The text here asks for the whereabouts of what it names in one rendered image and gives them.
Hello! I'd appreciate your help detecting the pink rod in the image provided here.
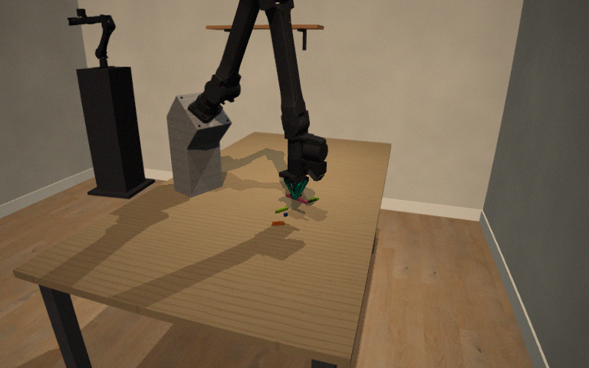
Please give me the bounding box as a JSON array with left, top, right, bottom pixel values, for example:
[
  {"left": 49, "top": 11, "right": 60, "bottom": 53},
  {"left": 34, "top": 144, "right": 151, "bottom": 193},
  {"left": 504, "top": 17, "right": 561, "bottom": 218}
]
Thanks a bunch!
[{"left": 286, "top": 193, "right": 308, "bottom": 204}]

